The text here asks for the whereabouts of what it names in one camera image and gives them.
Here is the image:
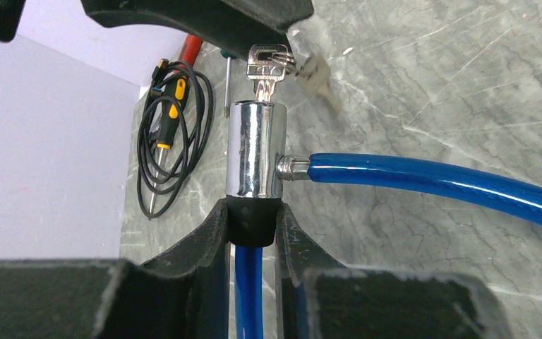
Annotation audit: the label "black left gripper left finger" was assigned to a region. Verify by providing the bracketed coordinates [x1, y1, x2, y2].
[0, 200, 229, 338]

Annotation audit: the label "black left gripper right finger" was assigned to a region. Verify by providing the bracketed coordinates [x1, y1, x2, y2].
[275, 205, 512, 338]

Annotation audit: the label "small keys of blue lock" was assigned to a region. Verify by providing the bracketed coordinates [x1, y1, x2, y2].
[246, 28, 342, 113]

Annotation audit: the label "blue cable lock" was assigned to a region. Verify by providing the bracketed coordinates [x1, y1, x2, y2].
[226, 100, 542, 338]

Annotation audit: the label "yellow black screwdriver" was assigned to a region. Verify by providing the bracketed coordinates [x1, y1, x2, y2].
[147, 77, 188, 214]

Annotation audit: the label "green handled screwdriver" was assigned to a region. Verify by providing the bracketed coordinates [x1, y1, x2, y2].
[220, 49, 236, 118]

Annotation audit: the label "red handled wrench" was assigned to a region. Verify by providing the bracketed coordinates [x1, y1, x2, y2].
[178, 35, 203, 66]

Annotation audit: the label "black coiled cable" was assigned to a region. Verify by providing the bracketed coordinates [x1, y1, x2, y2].
[136, 59, 215, 221]

